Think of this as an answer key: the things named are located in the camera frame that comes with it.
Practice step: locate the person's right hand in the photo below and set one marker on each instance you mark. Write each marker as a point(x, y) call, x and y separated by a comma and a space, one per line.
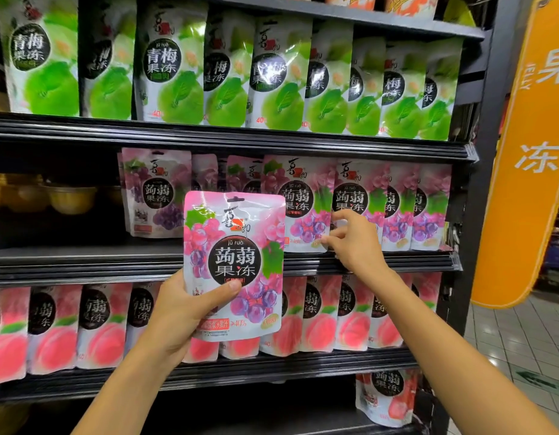
point(361, 249)

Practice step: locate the person's left hand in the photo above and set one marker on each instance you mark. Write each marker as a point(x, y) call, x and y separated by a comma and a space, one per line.
point(179, 321)

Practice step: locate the purple grape jelly bag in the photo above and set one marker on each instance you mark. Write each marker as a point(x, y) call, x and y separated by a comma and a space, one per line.
point(302, 185)
point(234, 221)

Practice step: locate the row of pink jelly packs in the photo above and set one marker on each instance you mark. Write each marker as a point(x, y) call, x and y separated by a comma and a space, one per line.
point(52, 339)

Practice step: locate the row of purple jelly packs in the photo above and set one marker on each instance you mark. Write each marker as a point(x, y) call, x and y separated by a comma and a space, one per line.
point(157, 194)

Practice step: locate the black low shelf rack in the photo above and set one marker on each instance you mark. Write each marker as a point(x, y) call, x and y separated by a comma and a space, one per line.
point(216, 138)

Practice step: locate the row of green plum pouches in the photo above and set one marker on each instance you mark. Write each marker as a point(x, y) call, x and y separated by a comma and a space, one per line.
point(179, 86)

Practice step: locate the row of orange jelly tubs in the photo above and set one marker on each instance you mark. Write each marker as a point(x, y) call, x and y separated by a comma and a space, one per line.
point(397, 4)

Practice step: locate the person's right forearm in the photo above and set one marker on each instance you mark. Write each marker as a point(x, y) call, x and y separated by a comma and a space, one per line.
point(451, 348)

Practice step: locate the pink peach jelly bag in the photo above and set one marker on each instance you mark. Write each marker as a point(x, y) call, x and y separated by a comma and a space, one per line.
point(388, 398)

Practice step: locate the row of yellow jelly cups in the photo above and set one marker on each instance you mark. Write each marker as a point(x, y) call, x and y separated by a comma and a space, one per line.
point(70, 199)

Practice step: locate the pale yellow printed pack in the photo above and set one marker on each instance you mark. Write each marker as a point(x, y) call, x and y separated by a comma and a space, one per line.
point(446, 237)

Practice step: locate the orange hanging sign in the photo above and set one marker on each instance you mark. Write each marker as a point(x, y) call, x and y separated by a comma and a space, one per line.
point(519, 176)

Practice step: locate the green floor sticker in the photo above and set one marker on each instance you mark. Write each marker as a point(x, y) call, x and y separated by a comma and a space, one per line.
point(542, 385)

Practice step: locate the yellow green pack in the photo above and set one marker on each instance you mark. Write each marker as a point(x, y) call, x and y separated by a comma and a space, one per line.
point(458, 13)

